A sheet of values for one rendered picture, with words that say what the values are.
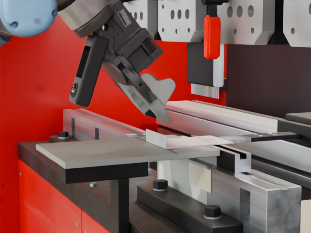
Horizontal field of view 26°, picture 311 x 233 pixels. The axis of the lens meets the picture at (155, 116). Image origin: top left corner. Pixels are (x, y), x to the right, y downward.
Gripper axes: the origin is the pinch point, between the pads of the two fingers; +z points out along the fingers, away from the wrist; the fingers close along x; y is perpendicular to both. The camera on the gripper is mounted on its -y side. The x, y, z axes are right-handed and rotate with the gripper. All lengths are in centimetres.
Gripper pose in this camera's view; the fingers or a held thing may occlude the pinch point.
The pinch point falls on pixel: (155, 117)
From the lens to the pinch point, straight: 114.6
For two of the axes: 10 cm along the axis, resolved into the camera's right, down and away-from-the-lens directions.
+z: 5.9, 7.3, 3.6
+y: 7.0, -6.8, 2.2
